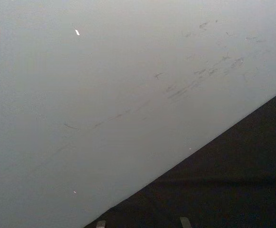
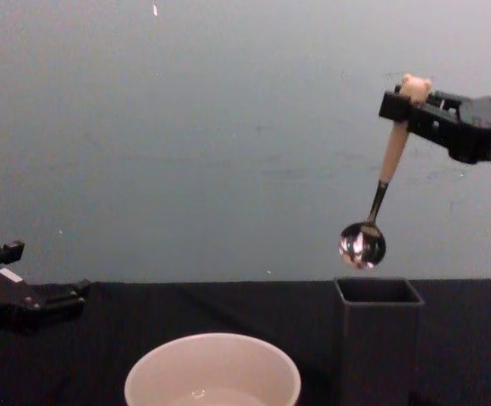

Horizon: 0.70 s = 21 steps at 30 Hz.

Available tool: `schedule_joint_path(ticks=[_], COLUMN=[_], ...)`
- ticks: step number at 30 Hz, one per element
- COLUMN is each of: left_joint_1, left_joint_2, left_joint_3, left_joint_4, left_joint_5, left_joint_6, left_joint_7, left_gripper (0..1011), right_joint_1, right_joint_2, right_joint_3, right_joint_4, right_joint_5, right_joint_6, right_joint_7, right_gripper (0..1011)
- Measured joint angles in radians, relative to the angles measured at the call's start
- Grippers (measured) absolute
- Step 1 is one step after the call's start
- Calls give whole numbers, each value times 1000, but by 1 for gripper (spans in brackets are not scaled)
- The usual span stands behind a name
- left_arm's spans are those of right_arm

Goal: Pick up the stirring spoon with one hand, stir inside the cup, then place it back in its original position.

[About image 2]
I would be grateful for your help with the black table cloth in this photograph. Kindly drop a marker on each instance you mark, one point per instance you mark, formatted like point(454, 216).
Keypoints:
point(186, 308)

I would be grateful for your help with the white bowl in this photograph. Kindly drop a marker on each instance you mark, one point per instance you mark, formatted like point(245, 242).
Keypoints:
point(173, 372)

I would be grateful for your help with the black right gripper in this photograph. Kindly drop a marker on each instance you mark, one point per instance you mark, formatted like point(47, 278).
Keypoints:
point(478, 127)

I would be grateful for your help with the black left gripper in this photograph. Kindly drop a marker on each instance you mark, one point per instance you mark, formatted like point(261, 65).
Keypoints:
point(0, 298)

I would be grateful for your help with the dark square utensil holder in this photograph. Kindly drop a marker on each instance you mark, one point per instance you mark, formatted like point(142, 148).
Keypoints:
point(376, 347)

